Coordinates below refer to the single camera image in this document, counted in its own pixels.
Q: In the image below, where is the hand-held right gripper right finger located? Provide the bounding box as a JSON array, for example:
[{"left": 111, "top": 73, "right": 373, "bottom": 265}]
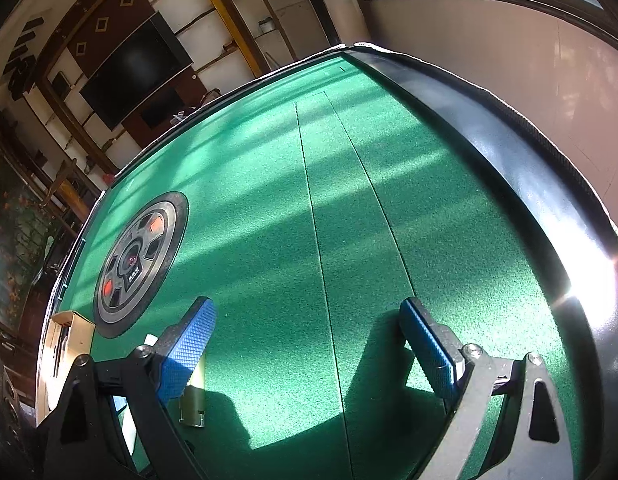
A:
[{"left": 399, "top": 297, "right": 575, "bottom": 480}]

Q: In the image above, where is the wooden chair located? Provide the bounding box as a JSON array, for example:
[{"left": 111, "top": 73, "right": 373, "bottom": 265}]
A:
[{"left": 44, "top": 160, "right": 90, "bottom": 226}]

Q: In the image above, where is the black flat television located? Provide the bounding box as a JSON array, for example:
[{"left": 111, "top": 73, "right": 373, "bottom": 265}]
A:
[{"left": 79, "top": 11, "right": 195, "bottom": 131}]

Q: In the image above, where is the dark cabinet panel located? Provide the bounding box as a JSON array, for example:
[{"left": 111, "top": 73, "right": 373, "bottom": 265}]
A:
[{"left": 139, "top": 87, "right": 185, "bottom": 128}]

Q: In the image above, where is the cardboard box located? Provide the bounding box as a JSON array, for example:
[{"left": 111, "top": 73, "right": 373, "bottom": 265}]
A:
[{"left": 36, "top": 310, "right": 96, "bottom": 411}]

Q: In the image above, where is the dark floral painting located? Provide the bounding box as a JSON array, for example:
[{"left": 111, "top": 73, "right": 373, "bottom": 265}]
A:
[{"left": 0, "top": 157, "right": 54, "bottom": 333}]

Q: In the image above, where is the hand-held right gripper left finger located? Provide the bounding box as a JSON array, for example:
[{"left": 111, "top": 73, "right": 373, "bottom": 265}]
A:
[{"left": 36, "top": 297, "right": 218, "bottom": 480}]

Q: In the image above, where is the round table control panel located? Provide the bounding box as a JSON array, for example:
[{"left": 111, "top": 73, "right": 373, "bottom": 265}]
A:
[{"left": 93, "top": 191, "right": 190, "bottom": 338}]

